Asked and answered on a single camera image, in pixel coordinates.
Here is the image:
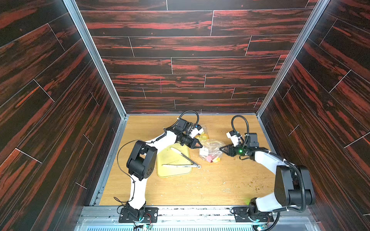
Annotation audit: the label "clear resealable bag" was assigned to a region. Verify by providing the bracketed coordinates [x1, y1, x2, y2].
[199, 140, 225, 163]

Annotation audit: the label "metal tongs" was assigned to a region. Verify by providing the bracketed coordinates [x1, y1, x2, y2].
[161, 146, 202, 168]

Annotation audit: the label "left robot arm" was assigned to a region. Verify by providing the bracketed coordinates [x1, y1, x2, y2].
[119, 110, 204, 223]

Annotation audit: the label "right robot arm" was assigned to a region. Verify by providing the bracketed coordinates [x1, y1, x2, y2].
[220, 128, 316, 222]

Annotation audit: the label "yellow plastic tray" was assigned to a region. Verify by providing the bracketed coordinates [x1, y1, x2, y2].
[156, 143, 192, 178]

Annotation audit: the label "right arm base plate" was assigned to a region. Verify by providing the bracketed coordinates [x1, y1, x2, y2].
[230, 207, 274, 223]

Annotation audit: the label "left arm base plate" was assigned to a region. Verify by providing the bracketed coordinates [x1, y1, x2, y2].
[119, 207, 159, 223]

